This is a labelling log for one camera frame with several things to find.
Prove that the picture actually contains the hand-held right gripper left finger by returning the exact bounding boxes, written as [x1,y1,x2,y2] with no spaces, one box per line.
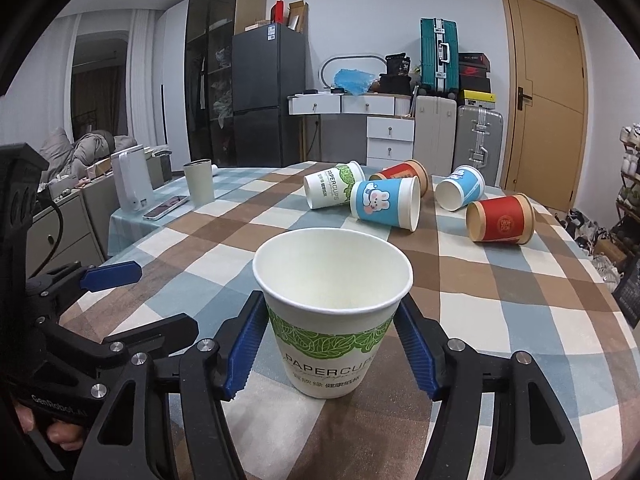
[72,291,269,480]

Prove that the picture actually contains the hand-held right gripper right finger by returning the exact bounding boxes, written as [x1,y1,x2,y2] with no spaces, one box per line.
[394,296,597,480]

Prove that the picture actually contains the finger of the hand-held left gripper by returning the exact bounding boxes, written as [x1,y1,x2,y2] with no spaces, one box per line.
[37,312,200,387]
[27,260,144,322]

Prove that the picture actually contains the white green leaf paper cup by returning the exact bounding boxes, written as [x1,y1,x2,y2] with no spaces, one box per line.
[304,160,367,210]
[252,228,414,400]

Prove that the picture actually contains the blue bunny paper cup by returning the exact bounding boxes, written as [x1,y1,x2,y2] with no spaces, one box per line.
[434,165,486,212]
[349,175,422,233]

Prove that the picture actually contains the red brown paper cup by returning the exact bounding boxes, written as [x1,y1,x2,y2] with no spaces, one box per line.
[369,159,430,198]
[465,192,536,246]

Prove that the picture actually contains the person's left hand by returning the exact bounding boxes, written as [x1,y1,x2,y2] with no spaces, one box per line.
[12,405,85,452]

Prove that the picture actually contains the grey side cabinet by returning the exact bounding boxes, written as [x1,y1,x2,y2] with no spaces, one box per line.
[24,180,122,281]

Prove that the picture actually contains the white smartphone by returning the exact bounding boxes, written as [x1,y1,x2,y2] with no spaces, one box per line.
[143,195,189,222]

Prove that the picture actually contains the checked tablecloth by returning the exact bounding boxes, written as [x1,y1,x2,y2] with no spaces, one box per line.
[57,160,637,480]

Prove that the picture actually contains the white water dispenser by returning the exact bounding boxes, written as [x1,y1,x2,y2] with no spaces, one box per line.
[110,144,155,213]

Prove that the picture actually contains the grey clothes pile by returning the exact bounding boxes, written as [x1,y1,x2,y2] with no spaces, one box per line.
[39,127,137,187]

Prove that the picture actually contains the grey green tumbler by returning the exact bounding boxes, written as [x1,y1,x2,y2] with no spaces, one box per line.
[183,158,216,206]

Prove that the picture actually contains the beige suitcase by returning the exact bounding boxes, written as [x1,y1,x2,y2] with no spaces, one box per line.
[413,94,457,177]

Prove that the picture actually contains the silver suitcase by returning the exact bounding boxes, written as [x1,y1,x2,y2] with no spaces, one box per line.
[455,104,504,187]

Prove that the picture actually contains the dark glass cabinet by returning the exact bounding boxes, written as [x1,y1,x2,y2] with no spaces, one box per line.
[184,0,269,172]

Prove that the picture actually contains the black refrigerator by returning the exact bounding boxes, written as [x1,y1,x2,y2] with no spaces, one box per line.
[231,24,307,169]

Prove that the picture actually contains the white dressing table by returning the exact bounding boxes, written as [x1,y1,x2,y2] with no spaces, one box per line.
[287,92,416,169]

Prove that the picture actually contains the shoe rack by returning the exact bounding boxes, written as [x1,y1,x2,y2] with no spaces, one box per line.
[565,122,640,313]

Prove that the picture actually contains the blue plastic bag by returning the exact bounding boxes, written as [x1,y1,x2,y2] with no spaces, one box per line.
[333,68,377,96]

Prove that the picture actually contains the stack of shoe boxes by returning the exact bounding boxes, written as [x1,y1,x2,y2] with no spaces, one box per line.
[458,51,496,109]

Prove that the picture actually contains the wooden door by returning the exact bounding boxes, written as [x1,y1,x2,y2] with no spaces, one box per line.
[499,0,589,212]

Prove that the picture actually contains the oval mirror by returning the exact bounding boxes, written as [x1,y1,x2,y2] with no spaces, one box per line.
[319,52,387,94]

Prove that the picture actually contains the teal suitcase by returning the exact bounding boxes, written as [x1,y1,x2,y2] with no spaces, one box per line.
[418,18,459,96]

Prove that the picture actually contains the cardboard box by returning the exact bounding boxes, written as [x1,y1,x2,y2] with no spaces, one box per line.
[287,0,309,32]

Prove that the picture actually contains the black cable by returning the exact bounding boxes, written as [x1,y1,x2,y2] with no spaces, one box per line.
[33,198,64,277]

